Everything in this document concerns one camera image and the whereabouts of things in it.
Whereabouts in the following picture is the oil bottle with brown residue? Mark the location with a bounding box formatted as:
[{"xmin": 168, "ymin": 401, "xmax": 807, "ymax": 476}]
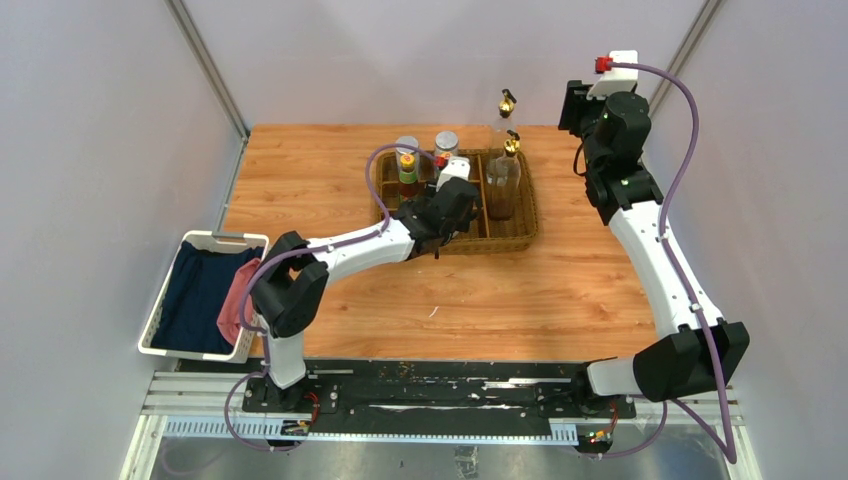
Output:
[{"xmin": 485, "ymin": 130, "xmax": 521, "ymax": 221}]

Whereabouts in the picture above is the silver-lid shaker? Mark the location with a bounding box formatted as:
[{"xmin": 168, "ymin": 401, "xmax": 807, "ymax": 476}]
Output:
[
  {"xmin": 434, "ymin": 130, "xmax": 459, "ymax": 157},
  {"xmin": 395, "ymin": 135, "xmax": 420, "ymax": 168}
]

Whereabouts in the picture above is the clear oil bottle gold spout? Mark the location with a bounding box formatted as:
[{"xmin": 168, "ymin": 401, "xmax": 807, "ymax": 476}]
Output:
[{"xmin": 489, "ymin": 88, "xmax": 517, "ymax": 151}]

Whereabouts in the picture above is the sauce bottle yellow cap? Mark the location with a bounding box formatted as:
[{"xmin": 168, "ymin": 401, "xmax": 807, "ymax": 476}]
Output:
[
  {"xmin": 434, "ymin": 152, "xmax": 452, "ymax": 190},
  {"xmin": 398, "ymin": 153, "xmax": 420, "ymax": 202}
]

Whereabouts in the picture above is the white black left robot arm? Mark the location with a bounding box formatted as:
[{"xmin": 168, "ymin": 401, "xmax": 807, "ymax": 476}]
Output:
[{"xmin": 247, "ymin": 178, "xmax": 482, "ymax": 413}]

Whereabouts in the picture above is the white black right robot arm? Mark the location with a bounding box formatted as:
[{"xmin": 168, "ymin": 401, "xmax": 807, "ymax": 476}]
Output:
[{"xmin": 558, "ymin": 80, "xmax": 750, "ymax": 418}]

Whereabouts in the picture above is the wicker divided tray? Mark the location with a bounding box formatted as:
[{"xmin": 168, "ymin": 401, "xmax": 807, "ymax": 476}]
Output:
[{"xmin": 374, "ymin": 148, "xmax": 541, "ymax": 257}]

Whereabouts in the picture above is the white laundry basket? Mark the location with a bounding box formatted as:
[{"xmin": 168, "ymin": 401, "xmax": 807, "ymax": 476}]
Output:
[{"xmin": 138, "ymin": 230, "xmax": 269, "ymax": 363}]

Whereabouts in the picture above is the pink cloth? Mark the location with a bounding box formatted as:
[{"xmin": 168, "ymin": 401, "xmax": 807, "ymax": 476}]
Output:
[{"xmin": 216, "ymin": 258, "xmax": 261, "ymax": 347}]

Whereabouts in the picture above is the navy blue cloth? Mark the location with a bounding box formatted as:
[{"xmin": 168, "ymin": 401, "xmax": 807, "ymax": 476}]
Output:
[{"xmin": 150, "ymin": 241, "xmax": 264, "ymax": 355}]

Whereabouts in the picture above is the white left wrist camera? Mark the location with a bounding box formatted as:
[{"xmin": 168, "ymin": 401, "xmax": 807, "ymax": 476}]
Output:
[{"xmin": 449, "ymin": 155, "xmax": 471, "ymax": 181}]

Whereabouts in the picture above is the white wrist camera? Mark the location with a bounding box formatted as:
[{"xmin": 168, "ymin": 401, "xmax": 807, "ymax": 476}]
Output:
[
  {"xmin": 587, "ymin": 50, "xmax": 639, "ymax": 100},
  {"xmin": 449, "ymin": 155, "xmax": 471, "ymax": 181}
]

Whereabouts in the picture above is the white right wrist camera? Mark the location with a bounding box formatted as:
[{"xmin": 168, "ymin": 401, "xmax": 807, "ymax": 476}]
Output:
[{"xmin": 587, "ymin": 50, "xmax": 639, "ymax": 100}]

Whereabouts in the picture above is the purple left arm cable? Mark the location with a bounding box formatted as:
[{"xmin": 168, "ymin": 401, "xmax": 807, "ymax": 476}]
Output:
[{"xmin": 223, "ymin": 144, "xmax": 439, "ymax": 454}]

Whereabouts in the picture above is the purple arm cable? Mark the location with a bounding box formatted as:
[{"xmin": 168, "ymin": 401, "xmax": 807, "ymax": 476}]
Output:
[
  {"xmin": 223, "ymin": 144, "xmax": 439, "ymax": 454},
  {"xmin": 609, "ymin": 62, "xmax": 739, "ymax": 466}
]

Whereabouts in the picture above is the aluminium frame post right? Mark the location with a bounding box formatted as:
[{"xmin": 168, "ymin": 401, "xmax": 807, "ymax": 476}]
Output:
[{"xmin": 648, "ymin": 0, "xmax": 726, "ymax": 121}]

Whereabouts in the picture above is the aluminium frame post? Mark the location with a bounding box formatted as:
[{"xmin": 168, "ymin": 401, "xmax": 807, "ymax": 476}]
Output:
[
  {"xmin": 164, "ymin": 0, "xmax": 250, "ymax": 143},
  {"xmin": 648, "ymin": 0, "xmax": 726, "ymax": 121}
]

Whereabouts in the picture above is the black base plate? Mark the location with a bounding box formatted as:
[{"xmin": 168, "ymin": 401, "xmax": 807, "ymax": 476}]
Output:
[{"xmin": 240, "ymin": 358, "xmax": 636, "ymax": 442}]

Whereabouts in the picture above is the aluminium frame post left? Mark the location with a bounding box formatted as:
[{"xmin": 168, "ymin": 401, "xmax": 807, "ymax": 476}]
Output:
[{"xmin": 164, "ymin": 0, "xmax": 250, "ymax": 143}]

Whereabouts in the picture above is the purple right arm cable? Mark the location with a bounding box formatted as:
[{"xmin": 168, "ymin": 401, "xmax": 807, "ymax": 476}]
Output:
[{"xmin": 609, "ymin": 62, "xmax": 739, "ymax": 466}]

